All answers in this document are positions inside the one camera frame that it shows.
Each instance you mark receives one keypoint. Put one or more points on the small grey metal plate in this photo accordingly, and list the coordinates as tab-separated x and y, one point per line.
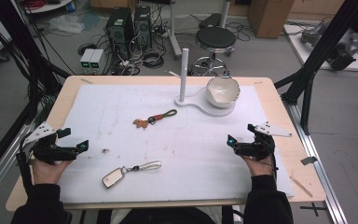
308	160

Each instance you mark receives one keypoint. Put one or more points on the grey bench power supply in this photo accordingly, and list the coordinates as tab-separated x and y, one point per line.
86	58
97	59

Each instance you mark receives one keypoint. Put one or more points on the white foam mat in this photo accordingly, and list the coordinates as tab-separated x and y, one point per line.
174	155

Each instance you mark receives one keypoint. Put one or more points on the thin wooden stick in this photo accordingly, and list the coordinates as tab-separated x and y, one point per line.
301	186

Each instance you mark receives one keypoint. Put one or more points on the clear plastic bag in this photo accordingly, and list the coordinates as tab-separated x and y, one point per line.
66	24

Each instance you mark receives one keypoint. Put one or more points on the white bowl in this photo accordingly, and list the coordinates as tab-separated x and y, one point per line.
223	91

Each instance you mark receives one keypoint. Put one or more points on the round white table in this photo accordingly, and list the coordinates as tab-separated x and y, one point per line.
48	6

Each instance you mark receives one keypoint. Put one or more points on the large black computer tower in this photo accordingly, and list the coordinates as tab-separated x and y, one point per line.
119	31

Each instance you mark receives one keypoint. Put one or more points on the aluminium rail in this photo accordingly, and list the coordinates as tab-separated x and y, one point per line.
0	174
318	168

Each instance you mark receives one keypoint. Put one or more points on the black frame strut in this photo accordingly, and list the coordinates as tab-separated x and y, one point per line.
323	40
21	46

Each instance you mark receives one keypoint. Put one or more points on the white board with devices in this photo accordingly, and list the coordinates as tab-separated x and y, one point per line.
301	46

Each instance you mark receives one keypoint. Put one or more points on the person's lap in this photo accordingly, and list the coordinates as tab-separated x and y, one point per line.
167	216

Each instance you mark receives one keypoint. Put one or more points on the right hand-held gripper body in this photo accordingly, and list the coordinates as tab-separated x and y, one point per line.
256	149

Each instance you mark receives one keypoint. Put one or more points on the white stand with pole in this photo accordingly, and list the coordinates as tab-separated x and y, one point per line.
184	71

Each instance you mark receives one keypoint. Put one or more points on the person's right hand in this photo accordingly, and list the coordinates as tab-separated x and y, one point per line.
259	168

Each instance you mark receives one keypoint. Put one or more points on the black round stool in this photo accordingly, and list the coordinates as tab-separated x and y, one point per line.
215	38

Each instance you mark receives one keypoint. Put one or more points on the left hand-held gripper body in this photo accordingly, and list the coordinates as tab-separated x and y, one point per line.
48	151

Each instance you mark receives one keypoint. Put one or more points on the white metal table leg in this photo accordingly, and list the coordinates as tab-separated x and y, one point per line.
174	31

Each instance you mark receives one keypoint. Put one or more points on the person's left hand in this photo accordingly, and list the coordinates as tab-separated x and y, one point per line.
48	171

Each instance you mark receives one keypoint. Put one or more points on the slim black computer tower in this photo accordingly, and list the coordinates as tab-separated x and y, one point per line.
143	26

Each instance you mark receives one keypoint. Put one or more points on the cardboard box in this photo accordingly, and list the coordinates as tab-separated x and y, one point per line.
270	17

